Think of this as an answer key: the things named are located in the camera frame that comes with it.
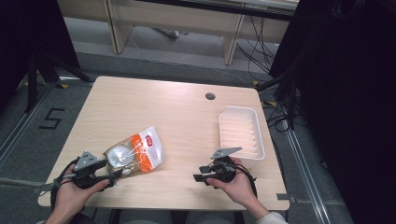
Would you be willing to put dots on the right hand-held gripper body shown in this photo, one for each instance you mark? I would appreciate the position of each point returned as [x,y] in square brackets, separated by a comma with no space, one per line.
[224,169]

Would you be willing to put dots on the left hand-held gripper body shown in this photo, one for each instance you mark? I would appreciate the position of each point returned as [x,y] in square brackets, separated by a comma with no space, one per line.
[85,161]

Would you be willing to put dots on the clear snack bag orange label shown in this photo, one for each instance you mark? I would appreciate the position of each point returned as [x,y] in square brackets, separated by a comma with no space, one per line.
[146,149]

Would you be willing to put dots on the person's right hand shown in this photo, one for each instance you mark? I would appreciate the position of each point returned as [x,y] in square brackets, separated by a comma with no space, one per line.
[238,188]

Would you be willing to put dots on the person's left hand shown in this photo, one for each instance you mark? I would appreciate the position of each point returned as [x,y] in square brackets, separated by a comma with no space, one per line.
[71,196]

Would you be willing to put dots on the white plastic tray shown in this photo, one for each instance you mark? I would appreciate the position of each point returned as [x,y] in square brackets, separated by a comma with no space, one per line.
[239,132]

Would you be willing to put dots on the grey tape piece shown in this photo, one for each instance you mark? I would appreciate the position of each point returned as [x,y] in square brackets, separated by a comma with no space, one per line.
[285,197]

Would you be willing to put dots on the black metal stand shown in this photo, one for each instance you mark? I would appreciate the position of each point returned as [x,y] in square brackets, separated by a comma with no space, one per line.
[291,93]
[31,84]

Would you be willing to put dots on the black curtain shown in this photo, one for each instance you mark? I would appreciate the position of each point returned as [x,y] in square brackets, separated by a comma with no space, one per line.
[18,40]
[348,93]

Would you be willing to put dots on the grey power strip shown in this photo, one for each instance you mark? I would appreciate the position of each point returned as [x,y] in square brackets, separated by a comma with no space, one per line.
[169,33]

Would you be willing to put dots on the light wooden bench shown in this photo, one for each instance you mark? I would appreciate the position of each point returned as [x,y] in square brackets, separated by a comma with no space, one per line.
[174,15]

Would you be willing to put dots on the metal floor rail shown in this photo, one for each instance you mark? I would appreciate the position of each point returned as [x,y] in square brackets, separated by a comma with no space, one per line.
[306,177]
[21,124]

